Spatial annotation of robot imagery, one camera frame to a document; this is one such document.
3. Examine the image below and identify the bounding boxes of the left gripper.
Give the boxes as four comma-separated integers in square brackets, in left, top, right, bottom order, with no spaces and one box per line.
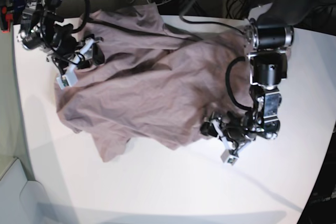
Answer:
[200,111,257,138]

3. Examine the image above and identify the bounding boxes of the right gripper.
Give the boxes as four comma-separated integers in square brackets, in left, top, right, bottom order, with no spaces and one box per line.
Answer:
[47,24,105,69]

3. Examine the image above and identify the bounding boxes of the mauve t-shirt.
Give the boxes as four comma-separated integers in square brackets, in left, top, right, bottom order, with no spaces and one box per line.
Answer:
[55,4,253,162]

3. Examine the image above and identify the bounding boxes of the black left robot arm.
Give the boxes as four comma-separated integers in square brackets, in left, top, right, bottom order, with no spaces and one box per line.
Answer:
[201,0,318,155]

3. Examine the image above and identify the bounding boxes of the red and black clamp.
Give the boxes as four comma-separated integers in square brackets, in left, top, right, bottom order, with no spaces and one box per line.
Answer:
[1,0,18,33]

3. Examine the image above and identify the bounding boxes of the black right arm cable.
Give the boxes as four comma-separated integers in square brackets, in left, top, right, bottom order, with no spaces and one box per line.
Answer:
[65,0,91,35]

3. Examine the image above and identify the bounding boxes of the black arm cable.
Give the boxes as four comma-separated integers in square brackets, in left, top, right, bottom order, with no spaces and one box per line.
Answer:
[179,0,255,111]
[65,0,91,35]

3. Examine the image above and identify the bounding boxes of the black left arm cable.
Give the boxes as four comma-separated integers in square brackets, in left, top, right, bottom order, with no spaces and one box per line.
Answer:
[179,0,255,111]

